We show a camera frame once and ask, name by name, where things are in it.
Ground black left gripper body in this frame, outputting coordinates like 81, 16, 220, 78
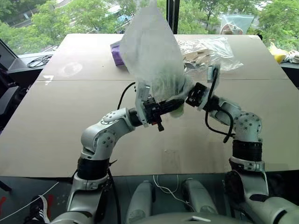
143, 97, 164, 133

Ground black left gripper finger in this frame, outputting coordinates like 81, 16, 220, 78
161, 106, 184, 115
160, 99, 185, 107

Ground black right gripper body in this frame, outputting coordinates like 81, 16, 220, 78
185, 82, 209, 107

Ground pale green towel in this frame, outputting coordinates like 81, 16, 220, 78
149, 63, 187, 119

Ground translucent white drawstring bag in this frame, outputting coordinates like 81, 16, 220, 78
119, 0, 194, 119

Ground clear plastic bag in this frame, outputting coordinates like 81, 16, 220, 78
175, 36, 244, 72

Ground clear zip bag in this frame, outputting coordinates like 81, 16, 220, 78
218, 13, 255, 36

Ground brown cardboard pieces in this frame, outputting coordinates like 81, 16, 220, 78
179, 39, 212, 67

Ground purple package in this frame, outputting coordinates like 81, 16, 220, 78
109, 39, 128, 69

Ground yellow soft object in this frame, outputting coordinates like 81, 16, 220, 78
268, 39, 288, 63

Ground grey right robot leg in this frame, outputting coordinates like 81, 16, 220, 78
181, 178, 220, 215

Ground grey robot leg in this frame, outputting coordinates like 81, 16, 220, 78
124, 180, 157, 224
181, 178, 220, 215

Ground grey left robot leg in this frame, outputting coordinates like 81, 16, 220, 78
124, 180, 157, 224

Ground white crumpled object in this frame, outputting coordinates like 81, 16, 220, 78
283, 49, 299, 64

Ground grey robot torso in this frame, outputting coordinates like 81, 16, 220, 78
144, 210, 235, 224

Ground black side desk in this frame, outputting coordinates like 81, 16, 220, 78
0, 38, 58, 131

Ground black and white shoe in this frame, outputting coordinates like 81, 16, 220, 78
24, 195, 51, 224

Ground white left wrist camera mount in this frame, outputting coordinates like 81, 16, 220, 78
135, 81, 151, 128

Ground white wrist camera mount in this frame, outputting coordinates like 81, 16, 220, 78
135, 81, 151, 128
197, 63, 221, 112

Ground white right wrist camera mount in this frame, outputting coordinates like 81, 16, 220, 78
197, 63, 221, 112

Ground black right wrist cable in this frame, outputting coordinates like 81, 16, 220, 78
205, 67, 236, 144

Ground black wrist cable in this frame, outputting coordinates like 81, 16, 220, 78
205, 67, 236, 144
116, 81, 137, 110

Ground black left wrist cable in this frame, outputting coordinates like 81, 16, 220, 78
116, 81, 137, 110

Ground thin white cable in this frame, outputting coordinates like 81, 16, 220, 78
152, 174, 195, 211

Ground dark window frame post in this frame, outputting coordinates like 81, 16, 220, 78
166, 0, 180, 34

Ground thin black body cable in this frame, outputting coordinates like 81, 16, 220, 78
107, 161, 122, 224

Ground tangled black cables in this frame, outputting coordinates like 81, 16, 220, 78
26, 54, 54, 69

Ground white cord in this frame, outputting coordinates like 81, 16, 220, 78
0, 181, 59, 222

